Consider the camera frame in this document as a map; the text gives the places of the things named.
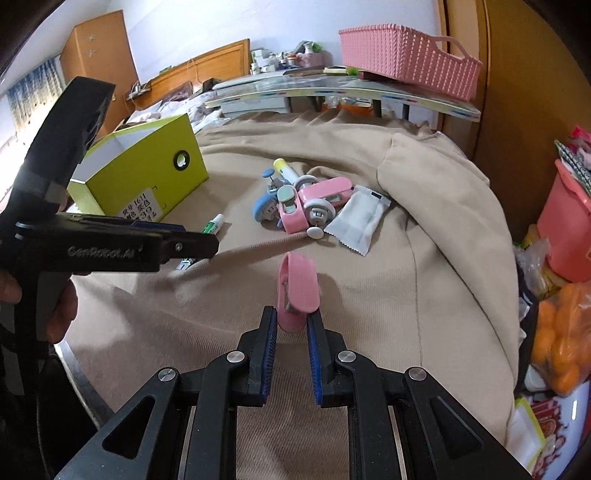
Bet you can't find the green white toothpaste tube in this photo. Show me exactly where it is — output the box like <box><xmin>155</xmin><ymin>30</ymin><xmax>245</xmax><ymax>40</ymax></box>
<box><xmin>176</xmin><ymin>214</ymin><xmax>224</xmax><ymax>271</ymax></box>

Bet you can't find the pink nail clipper case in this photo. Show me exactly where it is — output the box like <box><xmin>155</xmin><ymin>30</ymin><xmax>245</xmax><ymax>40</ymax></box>
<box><xmin>276</xmin><ymin>252</ymin><xmax>320</xmax><ymax>333</ymax></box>

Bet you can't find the white sachet packet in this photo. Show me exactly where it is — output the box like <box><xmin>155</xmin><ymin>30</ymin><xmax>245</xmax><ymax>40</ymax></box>
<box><xmin>325</xmin><ymin>185</ymin><xmax>392</xmax><ymax>256</ymax></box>

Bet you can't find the left human hand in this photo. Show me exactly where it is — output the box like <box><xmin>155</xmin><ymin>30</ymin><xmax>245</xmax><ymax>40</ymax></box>
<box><xmin>0</xmin><ymin>271</ymin><xmax>78</xmax><ymax>344</ymax></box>

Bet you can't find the lime green cardboard box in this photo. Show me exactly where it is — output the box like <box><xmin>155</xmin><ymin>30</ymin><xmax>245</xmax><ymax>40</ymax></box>
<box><xmin>68</xmin><ymin>114</ymin><xmax>208</xmax><ymax>222</ymax></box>

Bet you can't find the pink open clipper case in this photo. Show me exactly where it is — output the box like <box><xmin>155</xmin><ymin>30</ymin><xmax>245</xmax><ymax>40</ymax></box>
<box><xmin>276</xmin><ymin>177</ymin><xmax>353</xmax><ymax>234</ymax></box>

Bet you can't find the beige cloth table cover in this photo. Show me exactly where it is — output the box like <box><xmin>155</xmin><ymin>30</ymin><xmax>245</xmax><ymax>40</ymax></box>
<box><xmin>64</xmin><ymin>108</ymin><xmax>521</xmax><ymax>480</ymax></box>

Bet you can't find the yellow white lip balm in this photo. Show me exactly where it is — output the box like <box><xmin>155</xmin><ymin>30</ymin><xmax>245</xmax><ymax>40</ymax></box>
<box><xmin>273</xmin><ymin>158</ymin><xmax>301</xmax><ymax>185</ymax></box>

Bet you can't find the blue checkered curtain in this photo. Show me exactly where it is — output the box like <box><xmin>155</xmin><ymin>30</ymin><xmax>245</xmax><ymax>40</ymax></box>
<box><xmin>7</xmin><ymin>56</ymin><xmax>65</xmax><ymax>130</ymax></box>

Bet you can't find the small white knob stamp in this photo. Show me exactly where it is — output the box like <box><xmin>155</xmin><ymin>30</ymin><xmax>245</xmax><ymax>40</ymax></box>
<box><xmin>307</xmin><ymin>226</ymin><xmax>325</xmax><ymax>240</ymax></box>

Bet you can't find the white round stamp upper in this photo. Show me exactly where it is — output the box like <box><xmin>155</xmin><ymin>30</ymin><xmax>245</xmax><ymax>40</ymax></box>
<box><xmin>294</xmin><ymin>175</ymin><xmax>320</xmax><ymax>191</ymax></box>

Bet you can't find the white round stamp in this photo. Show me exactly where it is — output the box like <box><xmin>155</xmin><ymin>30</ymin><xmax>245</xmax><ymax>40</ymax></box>
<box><xmin>294</xmin><ymin>175</ymin><xmax>320</xmax><ymax>191</ymax></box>
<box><xmin>304</xmin><ymin>199</ymin><xmax>335</xmax><ymax>228</ymax></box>

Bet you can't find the white round stamp lower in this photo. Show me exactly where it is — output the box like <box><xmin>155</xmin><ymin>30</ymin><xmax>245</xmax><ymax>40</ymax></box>
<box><xmin>304</xmin><ymin>199</ymin><xmax>335</xmax><ymax>228</ymax></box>

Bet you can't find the wooden cabinet by window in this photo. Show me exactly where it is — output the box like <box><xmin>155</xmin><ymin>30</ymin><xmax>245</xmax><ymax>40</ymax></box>
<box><xmin>60</xmin><ymin>10</ymin><xmax>138</xmax><ymax>139</ymax></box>

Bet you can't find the wooden bed headboard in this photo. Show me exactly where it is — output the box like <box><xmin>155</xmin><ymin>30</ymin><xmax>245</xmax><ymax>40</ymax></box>
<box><xmin>126</xmin><ymin>39</ymin><xmax>252</xmax><ymax>109</ymax></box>

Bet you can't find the printed folding table board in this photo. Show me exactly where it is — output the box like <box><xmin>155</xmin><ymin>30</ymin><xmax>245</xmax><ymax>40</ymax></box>
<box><xmin>205</xmin><ymin>74</ymin><xmax>481</xmax><ymax>123</ymax></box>

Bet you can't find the bag of oranges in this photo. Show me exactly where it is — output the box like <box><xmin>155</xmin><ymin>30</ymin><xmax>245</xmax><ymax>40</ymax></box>
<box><xmin>530</xmin><ymin>282</ymin><xmax>591</xmax><ymax>397</ymax></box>

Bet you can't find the toiletries cluster on cabinet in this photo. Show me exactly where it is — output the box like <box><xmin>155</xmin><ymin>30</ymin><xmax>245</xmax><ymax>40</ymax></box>
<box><xmin>249</xmin><ymin>40</ymin><xmax>332</xmax><ymax>75</ymax></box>

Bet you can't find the pink plastic bucket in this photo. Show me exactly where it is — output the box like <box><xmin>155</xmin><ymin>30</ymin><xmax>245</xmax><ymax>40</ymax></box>
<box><xmin>537</xmin><ymin>160</ymin><xmax>591</xmax><ymax>282</ymax></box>

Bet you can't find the pink woven plastic basket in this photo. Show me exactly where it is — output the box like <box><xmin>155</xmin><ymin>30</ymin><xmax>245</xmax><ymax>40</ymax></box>
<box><xmin>339</xmin><ymin>24</ymin><xmax>482</xmax><ymax>101</ymax></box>

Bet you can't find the wooden wardrobe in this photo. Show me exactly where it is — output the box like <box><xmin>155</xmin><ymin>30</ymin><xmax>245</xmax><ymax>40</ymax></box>
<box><xmin>438</xmin><ymin>1</ymin><xmax>590</xmax><ymax>240</ymax></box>

